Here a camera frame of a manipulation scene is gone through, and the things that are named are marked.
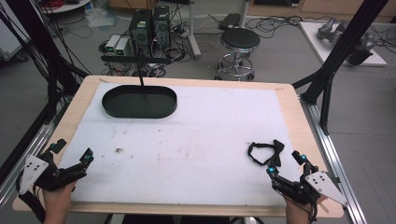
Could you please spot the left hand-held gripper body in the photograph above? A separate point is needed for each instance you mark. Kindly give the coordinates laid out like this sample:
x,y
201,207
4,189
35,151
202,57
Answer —
x,y
37,169

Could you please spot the clear plastic bag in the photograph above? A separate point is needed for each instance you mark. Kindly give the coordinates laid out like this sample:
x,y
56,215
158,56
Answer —
x,y
101,17

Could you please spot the black flat box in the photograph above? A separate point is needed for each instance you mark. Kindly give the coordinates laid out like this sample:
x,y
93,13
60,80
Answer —
x,y
229,21

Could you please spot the black T-shaped stand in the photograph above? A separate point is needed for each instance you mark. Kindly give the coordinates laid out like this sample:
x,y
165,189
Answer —
x,y
137,59

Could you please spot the black frame strut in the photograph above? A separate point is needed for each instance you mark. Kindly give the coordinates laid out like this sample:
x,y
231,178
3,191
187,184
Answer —
x,y
46,53
339,53

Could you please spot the person's left hand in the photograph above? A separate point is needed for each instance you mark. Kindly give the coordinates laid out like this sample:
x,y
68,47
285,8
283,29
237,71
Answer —
x,y
58,199

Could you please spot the black bow tie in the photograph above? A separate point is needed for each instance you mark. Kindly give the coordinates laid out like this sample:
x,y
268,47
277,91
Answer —
x,y
276,149

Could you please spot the grey desk leg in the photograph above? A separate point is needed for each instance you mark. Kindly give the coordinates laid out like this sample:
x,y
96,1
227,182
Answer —
x,y
193,34

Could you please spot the round white table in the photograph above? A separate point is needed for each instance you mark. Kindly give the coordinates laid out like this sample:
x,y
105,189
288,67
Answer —
x,y
67,6

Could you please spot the small white power box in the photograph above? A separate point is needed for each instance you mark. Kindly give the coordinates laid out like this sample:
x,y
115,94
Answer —
x,y
122,46
112,43

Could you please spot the black computer tower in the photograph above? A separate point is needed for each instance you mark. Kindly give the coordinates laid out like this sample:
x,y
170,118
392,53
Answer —
x,y
162,25
140,29

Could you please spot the black round stool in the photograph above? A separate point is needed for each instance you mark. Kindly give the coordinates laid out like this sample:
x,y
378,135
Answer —
x,y
240,39

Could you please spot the white floor board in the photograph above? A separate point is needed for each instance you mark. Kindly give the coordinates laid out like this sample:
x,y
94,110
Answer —
x,y
314,40

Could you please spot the grey and black robot part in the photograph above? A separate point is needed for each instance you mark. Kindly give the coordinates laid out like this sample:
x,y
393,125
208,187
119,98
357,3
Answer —
x,y
361,51

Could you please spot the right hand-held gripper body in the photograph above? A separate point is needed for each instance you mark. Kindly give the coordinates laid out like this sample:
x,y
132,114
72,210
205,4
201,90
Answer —
x,y
311,188

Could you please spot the black oval tray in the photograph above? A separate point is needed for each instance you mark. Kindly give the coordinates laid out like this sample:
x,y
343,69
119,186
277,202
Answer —
x,y
138,104

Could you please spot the person's right hand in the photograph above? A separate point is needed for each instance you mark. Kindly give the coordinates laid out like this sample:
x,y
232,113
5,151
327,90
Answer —
x,y
295,210

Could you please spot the white foam mat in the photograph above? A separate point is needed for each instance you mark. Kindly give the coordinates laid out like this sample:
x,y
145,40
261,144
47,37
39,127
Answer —
x,y
186,149

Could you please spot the aluminium rail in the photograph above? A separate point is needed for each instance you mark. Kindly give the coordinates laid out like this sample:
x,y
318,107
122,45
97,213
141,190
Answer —
x,y
34,146
336,161

